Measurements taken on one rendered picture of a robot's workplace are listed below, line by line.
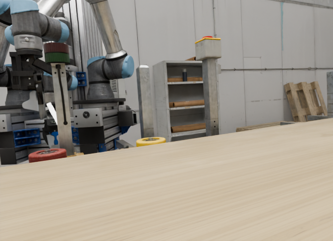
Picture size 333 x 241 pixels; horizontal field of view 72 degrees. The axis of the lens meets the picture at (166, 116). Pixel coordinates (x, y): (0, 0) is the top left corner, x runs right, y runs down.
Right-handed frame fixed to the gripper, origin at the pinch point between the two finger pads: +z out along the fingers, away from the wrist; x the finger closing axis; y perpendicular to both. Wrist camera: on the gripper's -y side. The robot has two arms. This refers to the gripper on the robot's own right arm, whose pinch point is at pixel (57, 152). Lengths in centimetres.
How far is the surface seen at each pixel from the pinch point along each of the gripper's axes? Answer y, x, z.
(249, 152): -70, -36, -7
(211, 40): -34, -54, -38
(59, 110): -32.4, -3.0, -17.5
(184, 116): 230, -183, 10
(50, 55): -37.9, -2.4, -31.4
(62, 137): -32.4, -3.2, -9.8
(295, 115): 203, -414, 28
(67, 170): -60, -4, -7
